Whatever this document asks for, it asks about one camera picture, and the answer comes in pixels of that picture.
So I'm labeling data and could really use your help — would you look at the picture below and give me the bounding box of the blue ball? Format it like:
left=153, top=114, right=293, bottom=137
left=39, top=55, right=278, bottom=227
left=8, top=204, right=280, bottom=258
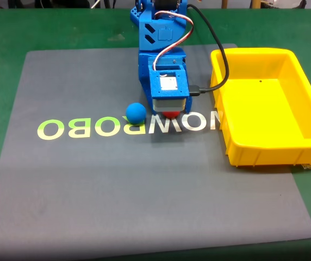
left=125, top=102, right=147, bottom=126

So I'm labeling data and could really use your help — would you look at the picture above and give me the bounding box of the black USB cable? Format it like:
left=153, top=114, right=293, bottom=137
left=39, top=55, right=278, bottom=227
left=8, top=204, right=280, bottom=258
left=186, top=3, right=230, bottom=97

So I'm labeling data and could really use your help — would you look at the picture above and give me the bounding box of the blue camera box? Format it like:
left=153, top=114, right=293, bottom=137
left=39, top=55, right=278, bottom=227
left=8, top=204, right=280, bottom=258
left=147, top=64, right=191, bottom=113

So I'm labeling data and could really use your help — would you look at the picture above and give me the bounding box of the yellow plastic bin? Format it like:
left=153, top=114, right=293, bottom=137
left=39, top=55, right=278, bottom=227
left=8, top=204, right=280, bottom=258
left=209, top=47, right=311, bottom=168

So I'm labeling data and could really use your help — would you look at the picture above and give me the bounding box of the grey mat with lettering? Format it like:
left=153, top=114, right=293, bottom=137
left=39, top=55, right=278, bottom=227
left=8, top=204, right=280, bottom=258
left=0, top=43, right=311, bottom=255

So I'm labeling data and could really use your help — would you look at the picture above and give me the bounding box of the white red servo wire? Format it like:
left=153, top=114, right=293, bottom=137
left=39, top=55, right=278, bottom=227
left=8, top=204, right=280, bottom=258
left=152, top=10, right=195, bottom=66

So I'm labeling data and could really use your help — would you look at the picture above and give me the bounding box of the red ball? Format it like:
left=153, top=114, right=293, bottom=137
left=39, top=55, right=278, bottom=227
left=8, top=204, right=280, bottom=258
left=161, top=110, right=181, bottom=119

